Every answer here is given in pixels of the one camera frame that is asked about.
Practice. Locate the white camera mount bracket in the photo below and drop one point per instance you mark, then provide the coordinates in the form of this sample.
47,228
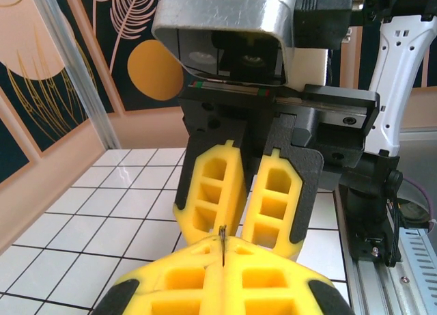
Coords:
309,67

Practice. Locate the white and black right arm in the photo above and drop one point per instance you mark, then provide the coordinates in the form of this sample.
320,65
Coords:
399,72

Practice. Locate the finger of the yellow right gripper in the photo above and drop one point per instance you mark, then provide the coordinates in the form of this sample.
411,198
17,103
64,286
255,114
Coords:
235,178
304,199

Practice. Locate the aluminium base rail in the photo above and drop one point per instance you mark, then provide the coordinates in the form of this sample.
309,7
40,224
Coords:
372,287

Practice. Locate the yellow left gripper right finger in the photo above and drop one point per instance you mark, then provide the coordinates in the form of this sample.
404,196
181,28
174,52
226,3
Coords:
293,294

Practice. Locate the aluminium corner post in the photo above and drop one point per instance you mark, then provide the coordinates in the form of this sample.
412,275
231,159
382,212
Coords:
78,72

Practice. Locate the silver split keyring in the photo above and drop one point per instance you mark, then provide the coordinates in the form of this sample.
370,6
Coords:
223,246

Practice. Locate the grey metal base sheet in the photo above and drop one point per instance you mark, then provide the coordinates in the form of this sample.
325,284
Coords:
420,158

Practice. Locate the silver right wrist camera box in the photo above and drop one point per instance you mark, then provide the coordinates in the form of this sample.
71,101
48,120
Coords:
222,11

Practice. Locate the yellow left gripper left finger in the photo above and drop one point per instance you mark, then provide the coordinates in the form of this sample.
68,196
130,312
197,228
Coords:
153,294

